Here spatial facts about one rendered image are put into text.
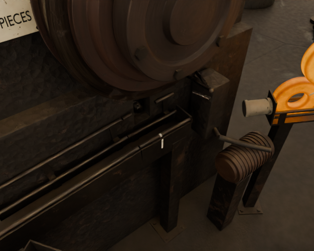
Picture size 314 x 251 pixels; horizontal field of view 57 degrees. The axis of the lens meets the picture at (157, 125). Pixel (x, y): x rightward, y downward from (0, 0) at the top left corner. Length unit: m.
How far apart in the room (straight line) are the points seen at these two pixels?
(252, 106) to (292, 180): 0.82
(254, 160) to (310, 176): 0.77
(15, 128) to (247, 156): 0.76
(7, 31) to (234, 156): 0.79
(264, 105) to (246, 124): 0.94
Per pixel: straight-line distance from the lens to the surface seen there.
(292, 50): 2.88
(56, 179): 0.85
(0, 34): 0.65
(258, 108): 1.05
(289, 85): 1.04
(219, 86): 0.92
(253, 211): 1.59
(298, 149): 1.95
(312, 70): 0.92
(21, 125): 0.74
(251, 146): 1.08
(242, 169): 1.08
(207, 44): 0.65
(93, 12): 0.51
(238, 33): 1.06
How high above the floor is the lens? 1.35
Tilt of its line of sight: 45 degrees down
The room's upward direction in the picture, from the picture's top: straight up
